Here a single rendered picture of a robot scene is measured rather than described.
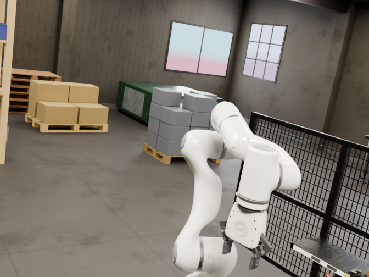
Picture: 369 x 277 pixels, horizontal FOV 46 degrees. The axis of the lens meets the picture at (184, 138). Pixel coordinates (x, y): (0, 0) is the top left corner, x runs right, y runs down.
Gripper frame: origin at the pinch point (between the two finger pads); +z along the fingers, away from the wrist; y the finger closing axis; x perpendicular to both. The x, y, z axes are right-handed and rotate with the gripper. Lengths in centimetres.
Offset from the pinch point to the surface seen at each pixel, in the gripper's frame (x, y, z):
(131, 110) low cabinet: 546, -678, 127
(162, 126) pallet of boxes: 386, -415, 88
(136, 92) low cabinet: 544, -668, 83
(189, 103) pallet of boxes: 419, -398, 46
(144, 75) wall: 653, -770, 58
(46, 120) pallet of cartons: 291, -600, 124
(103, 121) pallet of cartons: 401, -586, 124
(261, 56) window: 902, -603, -37
